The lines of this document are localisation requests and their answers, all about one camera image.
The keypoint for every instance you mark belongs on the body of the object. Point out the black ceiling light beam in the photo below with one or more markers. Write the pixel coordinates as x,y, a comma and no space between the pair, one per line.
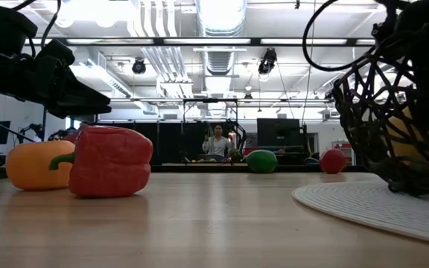
255,41

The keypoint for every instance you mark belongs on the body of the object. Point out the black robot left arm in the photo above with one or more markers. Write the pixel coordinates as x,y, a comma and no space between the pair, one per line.
2,30

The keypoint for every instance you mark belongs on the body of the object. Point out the yellow fruit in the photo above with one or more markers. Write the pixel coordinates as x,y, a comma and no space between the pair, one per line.
404,145

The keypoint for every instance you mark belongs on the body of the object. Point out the red round fruit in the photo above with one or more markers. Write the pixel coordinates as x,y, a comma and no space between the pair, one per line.
332,162

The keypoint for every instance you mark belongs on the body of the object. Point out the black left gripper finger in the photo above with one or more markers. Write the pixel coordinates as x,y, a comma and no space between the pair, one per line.
76,111
84,97

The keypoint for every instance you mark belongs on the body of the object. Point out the person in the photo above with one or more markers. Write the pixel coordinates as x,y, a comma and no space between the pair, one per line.
217,147

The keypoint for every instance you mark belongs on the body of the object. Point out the black table edge rail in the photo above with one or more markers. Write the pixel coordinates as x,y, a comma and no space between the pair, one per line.
199,168

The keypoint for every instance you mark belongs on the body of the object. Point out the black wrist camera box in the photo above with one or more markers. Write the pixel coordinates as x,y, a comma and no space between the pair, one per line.
55,54

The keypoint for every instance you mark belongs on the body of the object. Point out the silver ceiling duct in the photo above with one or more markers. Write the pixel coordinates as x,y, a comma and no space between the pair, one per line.
220,18

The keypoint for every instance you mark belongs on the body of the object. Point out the black background robot arm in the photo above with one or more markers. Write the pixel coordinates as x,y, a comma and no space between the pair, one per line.
240,134
32,128

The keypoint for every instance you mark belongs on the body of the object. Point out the small potted plant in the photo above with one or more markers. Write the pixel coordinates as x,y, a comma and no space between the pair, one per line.
234,154

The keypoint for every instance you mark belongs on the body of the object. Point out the black ceiling spotlight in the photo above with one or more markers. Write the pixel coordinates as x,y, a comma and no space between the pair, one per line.
139,67
267,61

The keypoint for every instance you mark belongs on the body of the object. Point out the white woven round placemat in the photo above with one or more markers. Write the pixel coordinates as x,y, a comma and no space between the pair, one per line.
367,208

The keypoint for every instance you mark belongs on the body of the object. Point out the orange bell pepper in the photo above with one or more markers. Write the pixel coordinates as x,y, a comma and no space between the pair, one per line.
32,165

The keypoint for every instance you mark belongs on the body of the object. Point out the thin black rod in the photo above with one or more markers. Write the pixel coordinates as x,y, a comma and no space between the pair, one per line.
6,128

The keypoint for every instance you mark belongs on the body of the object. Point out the red bell pepper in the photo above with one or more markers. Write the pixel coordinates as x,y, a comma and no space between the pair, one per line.
110,164

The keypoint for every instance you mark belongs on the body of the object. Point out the green round fruit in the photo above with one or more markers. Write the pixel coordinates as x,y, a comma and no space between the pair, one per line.
261,162

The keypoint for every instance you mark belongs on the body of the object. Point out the black partition screen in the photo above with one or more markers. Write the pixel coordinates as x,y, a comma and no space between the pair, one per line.
162,143

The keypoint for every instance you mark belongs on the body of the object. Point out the black monitor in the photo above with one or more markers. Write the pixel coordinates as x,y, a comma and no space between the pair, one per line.
278,132

